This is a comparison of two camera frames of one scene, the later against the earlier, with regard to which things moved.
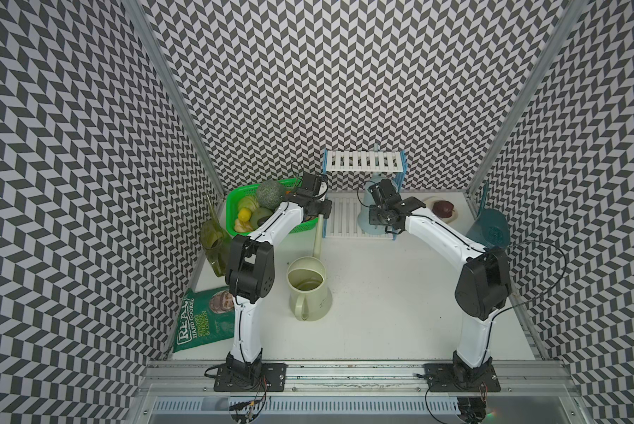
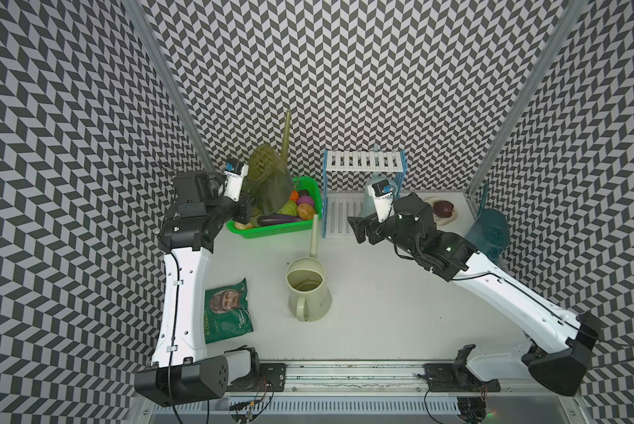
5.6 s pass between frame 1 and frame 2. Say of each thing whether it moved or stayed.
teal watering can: stayed
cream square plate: stayed
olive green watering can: moved
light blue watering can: stayed
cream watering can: stayed
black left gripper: moved
